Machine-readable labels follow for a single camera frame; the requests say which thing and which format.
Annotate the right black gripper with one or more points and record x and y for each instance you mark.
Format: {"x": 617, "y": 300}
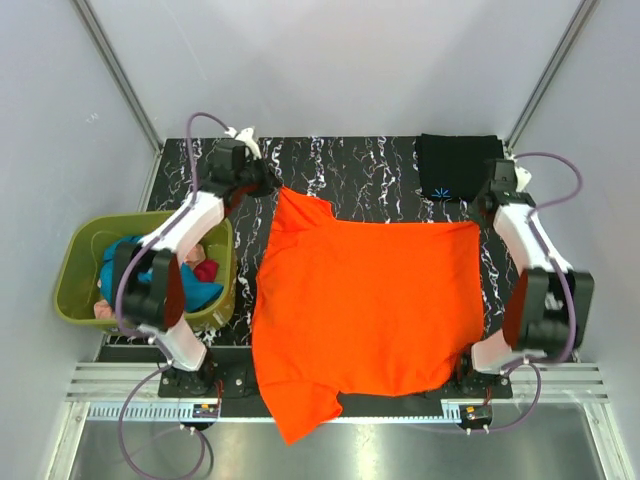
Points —
{"x": 482, "y": 219}

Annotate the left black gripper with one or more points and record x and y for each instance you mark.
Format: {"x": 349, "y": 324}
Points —
{"x": 270, "y": 183}

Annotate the orange t shirt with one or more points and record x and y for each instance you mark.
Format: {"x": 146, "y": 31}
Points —
{"x": 346, "y": 307}

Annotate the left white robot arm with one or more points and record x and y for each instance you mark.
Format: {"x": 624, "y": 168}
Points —
{"x": 148, "y": 293}

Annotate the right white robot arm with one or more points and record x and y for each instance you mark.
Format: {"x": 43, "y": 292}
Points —
{"x": 545, "y": 317}

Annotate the folded black t shirt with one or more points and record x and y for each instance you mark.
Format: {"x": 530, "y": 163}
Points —
{"x": 454, "y": 167}

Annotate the dark red t shirt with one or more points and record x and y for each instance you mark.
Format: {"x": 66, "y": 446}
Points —
{"x": 206, "y": 271}

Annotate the teal t shirt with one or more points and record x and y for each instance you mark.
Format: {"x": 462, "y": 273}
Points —
{"x": 199, "y": 293}

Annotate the olive green plastic basket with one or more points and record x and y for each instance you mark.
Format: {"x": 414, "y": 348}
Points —
{"x": 77, "y": 287}

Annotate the pink t shirt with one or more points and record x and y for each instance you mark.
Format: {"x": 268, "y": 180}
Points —
{"x": 103, "y": 310}

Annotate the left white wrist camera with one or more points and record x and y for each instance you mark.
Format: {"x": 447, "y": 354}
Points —
{"x": 248, "y": 137}

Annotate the right aluminium corner post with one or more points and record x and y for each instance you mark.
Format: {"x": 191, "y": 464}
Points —
{"x": 569, "y": 38}

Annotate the aluminium corner post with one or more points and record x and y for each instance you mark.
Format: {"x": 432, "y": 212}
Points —
{"x": 108, "y": 54}
{"x": 569, "y": 38}

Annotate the left aluminium corner post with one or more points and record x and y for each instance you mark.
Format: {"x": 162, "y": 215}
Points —
{"x": 108, "y": 54}

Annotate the aluminium frame rail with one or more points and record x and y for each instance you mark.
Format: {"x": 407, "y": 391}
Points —
{"x": 93, "y": 382}

